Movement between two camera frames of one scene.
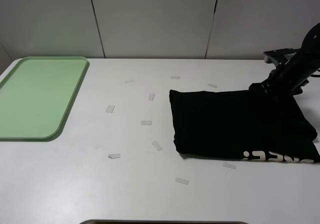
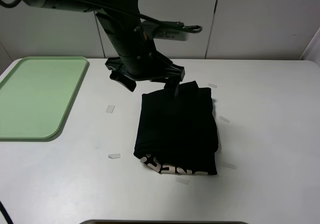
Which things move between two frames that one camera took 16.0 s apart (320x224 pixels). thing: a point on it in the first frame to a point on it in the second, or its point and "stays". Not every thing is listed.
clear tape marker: (212, 85) stays
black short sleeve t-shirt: (242, 124) to (179, 134)
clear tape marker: (181, 180) stays
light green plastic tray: (35, 94) stays
